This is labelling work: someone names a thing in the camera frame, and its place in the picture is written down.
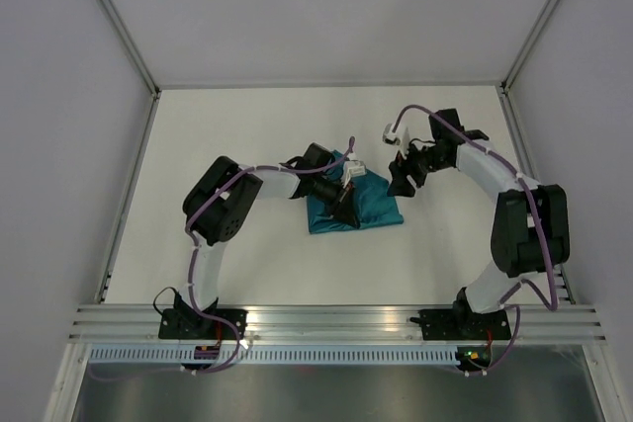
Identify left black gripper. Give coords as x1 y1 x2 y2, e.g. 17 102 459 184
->
310 175 359 230

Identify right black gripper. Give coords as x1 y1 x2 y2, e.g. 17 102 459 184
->
387 136 450 198

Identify teal cloth napkin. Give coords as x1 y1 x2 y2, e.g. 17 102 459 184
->
296 143 404 234

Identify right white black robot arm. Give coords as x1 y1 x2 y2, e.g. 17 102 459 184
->
383 109 570 341

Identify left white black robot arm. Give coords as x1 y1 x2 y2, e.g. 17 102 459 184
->
159 138 360 339

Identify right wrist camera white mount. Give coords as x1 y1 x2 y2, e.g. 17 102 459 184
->
382 123 410 157

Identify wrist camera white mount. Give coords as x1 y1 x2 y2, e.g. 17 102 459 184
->
341 159 367 186
382 123 410 157

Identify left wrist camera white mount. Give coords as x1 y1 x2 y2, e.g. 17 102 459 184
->
341 159 367 186

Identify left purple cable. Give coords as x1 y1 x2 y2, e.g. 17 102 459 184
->
88 136 357 383

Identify purple cable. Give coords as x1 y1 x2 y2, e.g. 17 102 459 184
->
88 136 357 383
390 104 560 379

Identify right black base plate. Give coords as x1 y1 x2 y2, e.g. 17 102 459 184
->
408 309 512 341

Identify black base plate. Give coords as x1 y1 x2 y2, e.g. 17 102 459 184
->
408 309 512 341
158 308 247 341

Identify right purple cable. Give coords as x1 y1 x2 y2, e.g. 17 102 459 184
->
390 104 560 379

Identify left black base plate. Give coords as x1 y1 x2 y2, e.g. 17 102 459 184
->
158 308 247 341

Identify left table edge rail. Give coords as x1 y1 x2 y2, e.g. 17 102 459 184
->
92 90 162 304

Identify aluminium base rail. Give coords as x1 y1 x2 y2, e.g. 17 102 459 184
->
67 304 606 346

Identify white slotted cable duct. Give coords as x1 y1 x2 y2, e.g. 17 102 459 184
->
89 344 458 366

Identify right aluminium frame post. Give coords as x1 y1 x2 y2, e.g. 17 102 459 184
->
497 0 563 95

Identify aluminium frame post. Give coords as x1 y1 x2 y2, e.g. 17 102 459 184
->
96 0 160 98
497 0 563 95

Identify left aluminium frame post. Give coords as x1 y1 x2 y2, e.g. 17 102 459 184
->
96 0 160 98

